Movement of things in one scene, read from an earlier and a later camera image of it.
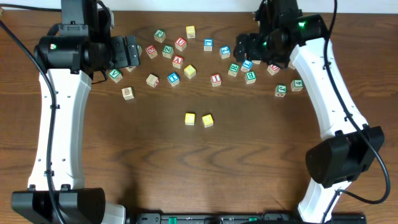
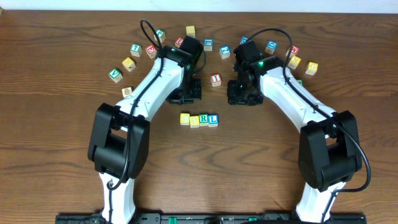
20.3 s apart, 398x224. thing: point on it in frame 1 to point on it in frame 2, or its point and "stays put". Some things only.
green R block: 234,69 to 204,119
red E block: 151,51 stays put
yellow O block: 208,121 to 194,121
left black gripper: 131,51 to 185,95
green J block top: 160,35 stays put
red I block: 216,79 stays put
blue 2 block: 224,51 stays put
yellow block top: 190,32 stays put
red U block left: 180,43 stays put
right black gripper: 246,47 to 242,97
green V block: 115,75 stays put
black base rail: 240,218 stays put
